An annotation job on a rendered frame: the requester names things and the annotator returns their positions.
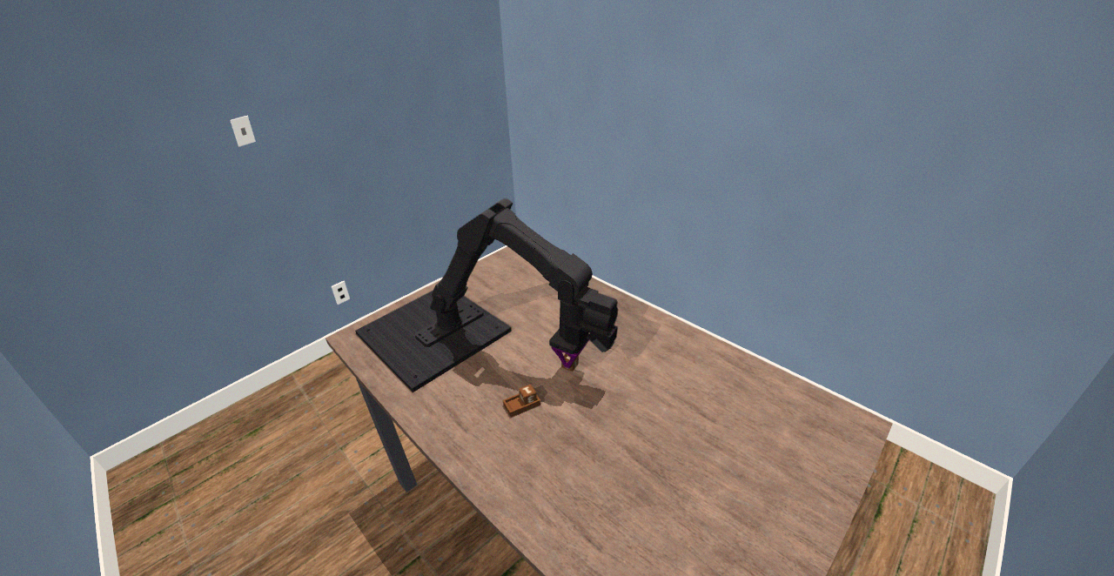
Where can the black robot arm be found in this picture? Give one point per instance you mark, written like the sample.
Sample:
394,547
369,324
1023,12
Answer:
568,275

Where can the brown number cube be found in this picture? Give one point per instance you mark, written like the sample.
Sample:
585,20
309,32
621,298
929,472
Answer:
574,364
527,394

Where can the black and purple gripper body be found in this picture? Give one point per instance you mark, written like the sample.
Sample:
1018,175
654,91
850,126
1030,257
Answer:
558,339

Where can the brown wooden tray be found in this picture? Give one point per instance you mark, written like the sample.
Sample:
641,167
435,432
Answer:
515,406

